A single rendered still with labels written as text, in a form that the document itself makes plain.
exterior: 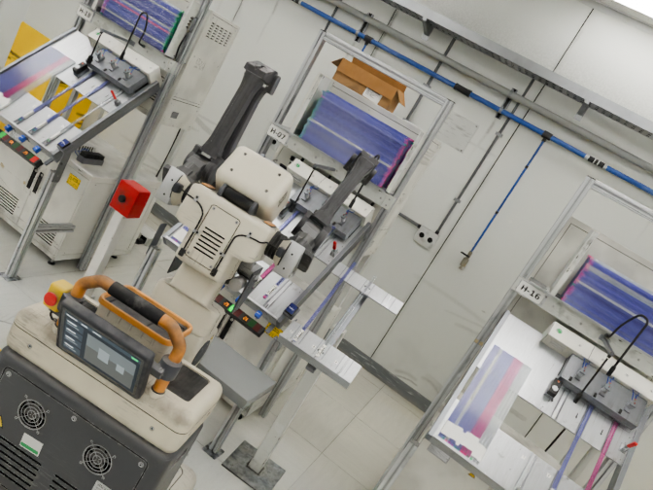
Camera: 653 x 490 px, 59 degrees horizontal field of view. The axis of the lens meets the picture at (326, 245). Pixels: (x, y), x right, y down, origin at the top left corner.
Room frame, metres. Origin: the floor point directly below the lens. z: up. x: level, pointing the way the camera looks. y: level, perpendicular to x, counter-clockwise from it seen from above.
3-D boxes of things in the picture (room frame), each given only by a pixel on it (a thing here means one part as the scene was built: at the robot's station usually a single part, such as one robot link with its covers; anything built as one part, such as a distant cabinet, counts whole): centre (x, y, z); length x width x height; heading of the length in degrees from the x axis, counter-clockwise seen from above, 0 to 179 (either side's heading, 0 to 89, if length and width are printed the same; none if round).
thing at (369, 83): (3.19, 0.16, 1.82); 0.68 x 0.30 x 0.20; 74
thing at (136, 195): (2.76, 0.98, 0.39); 0.24 x 0.24 x 0.78; 74
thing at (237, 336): (3.00, 0.16, 0.31); 0.70 x 0.65 x 0.62; 74
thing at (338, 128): (2.87, 0.14, 1.52); 0.51 x 0.13 x 0.27; 74
